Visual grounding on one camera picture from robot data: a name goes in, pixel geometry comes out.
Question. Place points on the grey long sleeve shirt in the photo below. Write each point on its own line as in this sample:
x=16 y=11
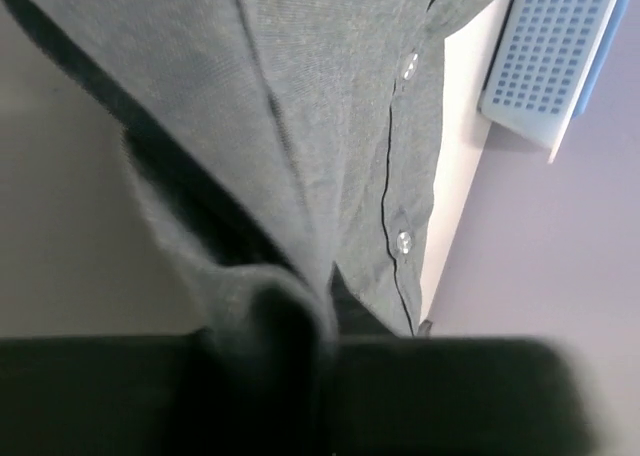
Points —
x=283 y=152

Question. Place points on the white plastic basket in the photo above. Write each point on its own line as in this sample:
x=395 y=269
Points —
x=546 y=65

